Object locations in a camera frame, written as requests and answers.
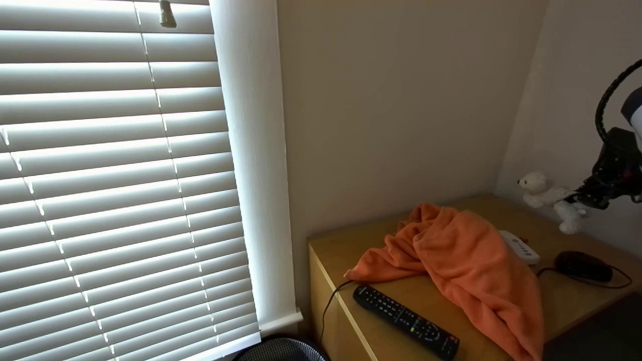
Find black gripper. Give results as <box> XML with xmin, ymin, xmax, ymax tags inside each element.
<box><xmin>576</xmin><ymin>127</ymin><xmax>642</xmax><ymax>208</ymax></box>

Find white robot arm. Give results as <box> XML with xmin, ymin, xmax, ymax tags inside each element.
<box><xmin>576</xmin><ymin>87</ymin><xmax>642</xmax><ymax>208</ymax></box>

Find black computer mouse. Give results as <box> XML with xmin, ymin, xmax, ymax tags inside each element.
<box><xmin>553</xmin><ymin>251</ymin><xmax>611</xmax><ymax>283</ymax></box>

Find wooden dresser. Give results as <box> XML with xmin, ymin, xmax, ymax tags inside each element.
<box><xmin>309</xmin><ymin>195</ymin><xmax>639</xmax><ymax>361</ymax></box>

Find white handheld controller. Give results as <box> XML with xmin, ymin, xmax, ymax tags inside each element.
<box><xmin>500</xmin><ymin>231</ymin><xmax>539</xmax><ymax>264</ymax></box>

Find orange fleece cloth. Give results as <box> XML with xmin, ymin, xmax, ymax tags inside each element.
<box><xmin>345</xmin><ymin>202</ymin><xmax>546</xmax><ymax>361</ymax></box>

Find black tv remote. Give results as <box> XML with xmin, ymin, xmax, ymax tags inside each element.
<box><xmin>353</xmin><ymin>284</ymin><xmax>460</xmax><ymax>361</ymax></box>

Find black round bin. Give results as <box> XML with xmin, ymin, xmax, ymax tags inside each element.
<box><xmin>232</xmin><ymin>337</ymin><xmax>326</xmax><ymax>361</ymax></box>

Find white window blinds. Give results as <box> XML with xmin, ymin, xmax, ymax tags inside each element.
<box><xmin>0</xmin><ymin>0</ymin><xmax>260</xmax><ymax>361</ymax></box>

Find black mouse cable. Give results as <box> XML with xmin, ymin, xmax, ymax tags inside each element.
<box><xmin>534</xmin><ymin>261</ymin><xmax>634</xmax><ymax>290</ymax></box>

